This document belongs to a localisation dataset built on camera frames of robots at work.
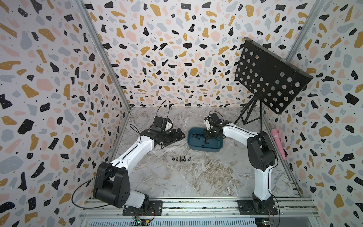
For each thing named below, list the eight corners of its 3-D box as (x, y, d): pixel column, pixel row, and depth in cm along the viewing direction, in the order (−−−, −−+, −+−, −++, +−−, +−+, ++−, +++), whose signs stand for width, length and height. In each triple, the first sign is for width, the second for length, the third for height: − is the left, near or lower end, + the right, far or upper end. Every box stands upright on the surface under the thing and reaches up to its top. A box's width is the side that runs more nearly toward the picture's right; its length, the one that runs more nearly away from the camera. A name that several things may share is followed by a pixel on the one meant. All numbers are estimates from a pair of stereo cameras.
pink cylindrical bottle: (281, 159, 97) (283, 158, 95) (270, 129, 113) (271, 128, 111) (286, 160, 97) (287, 158, 95) (274, 130, 113) (275, 128, 111)
